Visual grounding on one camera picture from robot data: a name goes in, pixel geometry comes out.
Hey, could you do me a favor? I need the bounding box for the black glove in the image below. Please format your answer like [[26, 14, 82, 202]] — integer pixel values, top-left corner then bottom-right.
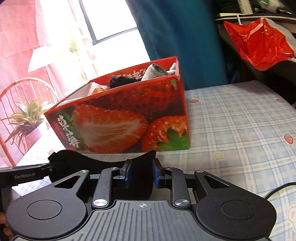
[[109, 75, 142, 88]]

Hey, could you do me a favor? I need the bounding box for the black soft pouch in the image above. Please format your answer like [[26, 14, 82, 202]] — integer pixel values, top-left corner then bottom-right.
[[48, 150, 156, 200]]

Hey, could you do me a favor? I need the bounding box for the grey knitted cloth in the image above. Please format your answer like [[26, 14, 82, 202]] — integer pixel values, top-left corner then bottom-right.
[[142, 63, 169, 81]]

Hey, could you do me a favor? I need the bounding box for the white spray bottle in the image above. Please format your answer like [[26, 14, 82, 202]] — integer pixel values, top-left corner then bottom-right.
[[237, 0, 253, 15]]

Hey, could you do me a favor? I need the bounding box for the plaid strawberry tablecloth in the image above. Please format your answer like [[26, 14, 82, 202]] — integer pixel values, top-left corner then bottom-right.
[[11, 79, 296, 241]]

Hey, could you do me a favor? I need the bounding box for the red strawberry cardboard box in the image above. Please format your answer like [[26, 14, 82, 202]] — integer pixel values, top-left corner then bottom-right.
[[45, 57, 190, 154]]

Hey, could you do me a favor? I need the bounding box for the red plastic bag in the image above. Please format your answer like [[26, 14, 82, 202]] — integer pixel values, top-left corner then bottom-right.
[[223, 17, 296, 72]]

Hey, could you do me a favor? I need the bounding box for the yellow sticky note pad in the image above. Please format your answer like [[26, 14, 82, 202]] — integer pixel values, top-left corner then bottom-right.
[[217, 13, 239, 18]]

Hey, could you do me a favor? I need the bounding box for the white wire rack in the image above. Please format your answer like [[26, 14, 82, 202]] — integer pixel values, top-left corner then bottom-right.
[[234, 14, 296, 63]]

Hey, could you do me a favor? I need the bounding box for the teal curtain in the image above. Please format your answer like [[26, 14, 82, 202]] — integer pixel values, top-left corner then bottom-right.
[[126, 0, 228, 90]]

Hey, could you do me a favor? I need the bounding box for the person left hand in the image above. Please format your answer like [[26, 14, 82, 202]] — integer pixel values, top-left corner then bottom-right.
[[0, 212, 14, 240]]

